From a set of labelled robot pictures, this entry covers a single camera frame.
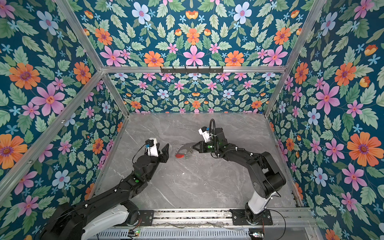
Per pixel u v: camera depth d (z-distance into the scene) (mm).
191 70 932
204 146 769
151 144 674
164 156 717
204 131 814
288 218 750
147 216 743
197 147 842
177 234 703
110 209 562
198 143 820
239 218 733
